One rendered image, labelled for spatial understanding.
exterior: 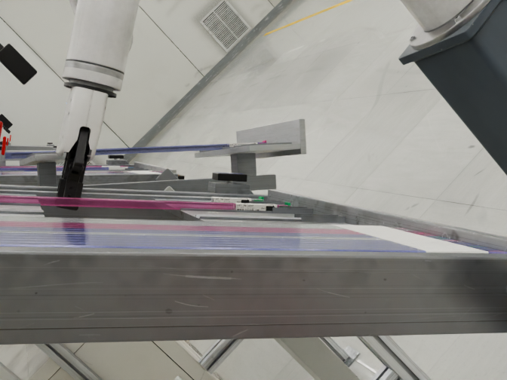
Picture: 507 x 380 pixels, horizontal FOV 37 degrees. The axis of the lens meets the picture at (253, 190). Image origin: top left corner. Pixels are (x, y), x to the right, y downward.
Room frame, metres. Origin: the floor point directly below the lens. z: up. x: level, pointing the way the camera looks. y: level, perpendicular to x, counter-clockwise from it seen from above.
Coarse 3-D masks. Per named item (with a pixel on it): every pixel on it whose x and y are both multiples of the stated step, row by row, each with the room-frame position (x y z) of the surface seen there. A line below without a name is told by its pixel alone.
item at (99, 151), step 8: (216, 144) 1.48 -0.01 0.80; (224, 144) 1.48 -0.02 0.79; (8, 152) 1.40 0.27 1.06; (16, 152) 1.40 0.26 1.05; (24, 152) 1.41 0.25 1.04; (32, 152) 1.41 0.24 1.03; (40, 152) 1.41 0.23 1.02; (96, 152) 1.43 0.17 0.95; (104, 152) 1.43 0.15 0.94; (112, 152) 1.44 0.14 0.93; (120, 152) 1.44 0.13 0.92; (128, 152) 1.44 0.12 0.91; (136, 152) 1.44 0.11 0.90; (144, 152) 1.45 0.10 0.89; (152, 152) 1.46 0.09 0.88
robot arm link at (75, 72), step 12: (72, 60) 1.09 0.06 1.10; (72, 72) 1.09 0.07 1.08; (84, 72) 1.08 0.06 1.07; (96, 72) 1.08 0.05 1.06; (108, 72) 1.08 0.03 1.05; (120, 72) 1.10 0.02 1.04; (84, 84) 1.09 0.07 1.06; (96, 84) 1.09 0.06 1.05; (108, 84) 1.08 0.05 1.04; (120, 84) 1.10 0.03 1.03
